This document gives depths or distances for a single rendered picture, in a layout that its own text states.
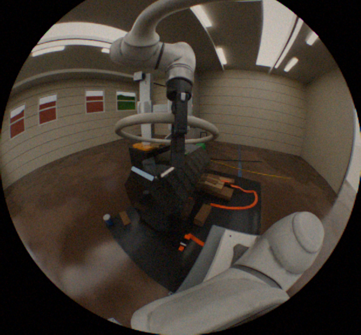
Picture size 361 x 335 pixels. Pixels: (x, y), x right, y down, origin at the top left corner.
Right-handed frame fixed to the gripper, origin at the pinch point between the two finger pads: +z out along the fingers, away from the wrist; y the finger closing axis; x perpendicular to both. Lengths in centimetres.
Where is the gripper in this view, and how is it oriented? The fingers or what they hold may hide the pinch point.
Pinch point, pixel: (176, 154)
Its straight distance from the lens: 27.7
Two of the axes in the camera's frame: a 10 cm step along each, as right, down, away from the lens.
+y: -1.9, 0.1, 9.8
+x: -9.8, -0.3, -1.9
